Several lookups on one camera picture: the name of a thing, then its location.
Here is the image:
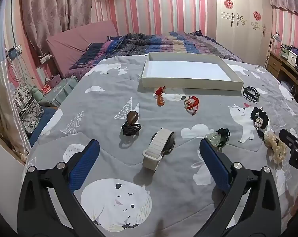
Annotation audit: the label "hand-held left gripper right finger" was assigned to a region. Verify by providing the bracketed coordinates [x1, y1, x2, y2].
[195, 138, 281, 237]

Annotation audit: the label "purple dotted bed sheet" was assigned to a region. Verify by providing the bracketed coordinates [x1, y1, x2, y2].
[62, 64, 95, 80]

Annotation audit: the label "floral printed boxes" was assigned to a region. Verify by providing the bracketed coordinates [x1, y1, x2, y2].
[13, 84, 44, 134]

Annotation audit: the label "black scrunchie with brooch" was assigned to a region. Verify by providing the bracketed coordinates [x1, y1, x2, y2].
[250, 107, 270, 139]

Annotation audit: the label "pink patterned curtain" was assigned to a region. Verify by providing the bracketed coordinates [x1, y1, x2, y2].
[20, 0, 93, 56]

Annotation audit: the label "white power strip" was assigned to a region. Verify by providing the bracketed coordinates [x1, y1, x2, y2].
[39, 54, 52, 65]

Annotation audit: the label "wall socket with chargers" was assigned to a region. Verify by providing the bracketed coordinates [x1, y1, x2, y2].
[6, 44, 23, 61]

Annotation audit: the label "jade pendant with black cord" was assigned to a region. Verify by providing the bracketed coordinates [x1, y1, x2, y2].
[205, 128, 231, 152]

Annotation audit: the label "black cord bracelet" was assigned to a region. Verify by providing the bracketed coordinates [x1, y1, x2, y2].
[243, 86, 260, 103]

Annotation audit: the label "watch with beige band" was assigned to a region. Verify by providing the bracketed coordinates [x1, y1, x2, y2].
[142, 128, 175, 171]

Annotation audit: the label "striped dotted quilt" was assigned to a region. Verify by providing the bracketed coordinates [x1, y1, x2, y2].
[69, 31, 243, 71]

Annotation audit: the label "brown stone pendant black cord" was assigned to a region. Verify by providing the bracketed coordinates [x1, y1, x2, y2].
[122, 111, 142, 137]

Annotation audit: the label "green fabric storage box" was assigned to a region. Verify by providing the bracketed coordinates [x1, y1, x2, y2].
[39, 76, 79, 107]

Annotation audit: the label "amber pendant with red cord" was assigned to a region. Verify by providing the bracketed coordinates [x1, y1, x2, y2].
[154, 86, 166, 106]

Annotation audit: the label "wooden desk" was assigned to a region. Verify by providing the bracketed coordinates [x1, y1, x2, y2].
[265, 50, 298, 104]

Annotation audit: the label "clear plastic bag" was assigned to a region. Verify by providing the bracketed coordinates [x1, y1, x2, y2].
[0, 59, 29, 158]

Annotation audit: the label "white shallow cardboard box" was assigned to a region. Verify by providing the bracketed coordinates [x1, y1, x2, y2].
[138, 53, 244, 92]

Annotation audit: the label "white box on desk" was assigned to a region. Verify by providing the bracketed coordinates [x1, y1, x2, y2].
[287, 51, 298, 66]

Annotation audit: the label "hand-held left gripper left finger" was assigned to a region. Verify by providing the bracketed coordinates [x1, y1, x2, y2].
[17, 139, 107, 237]

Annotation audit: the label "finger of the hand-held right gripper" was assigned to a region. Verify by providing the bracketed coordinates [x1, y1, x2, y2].
[279, 128, 298, 151]

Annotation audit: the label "cream wardrobe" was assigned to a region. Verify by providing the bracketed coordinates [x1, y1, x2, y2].
[215, 0, 273, 67]

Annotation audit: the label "cream lace scrunchie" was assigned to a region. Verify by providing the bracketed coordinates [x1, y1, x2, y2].
[264, 131, 288, 164]

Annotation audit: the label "pink folded mattress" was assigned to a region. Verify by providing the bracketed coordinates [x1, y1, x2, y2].
[45, 20, 119, 78]

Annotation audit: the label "red bead bracelet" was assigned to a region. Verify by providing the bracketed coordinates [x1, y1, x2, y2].
[184, 95, 200, 116]

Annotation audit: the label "desk lamp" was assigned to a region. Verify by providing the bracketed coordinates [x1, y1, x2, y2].
[270, 33, 281, 52]

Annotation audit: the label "grey polar bear blanket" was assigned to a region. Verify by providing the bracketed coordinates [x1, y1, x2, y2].
[23, 55, 298, 237]

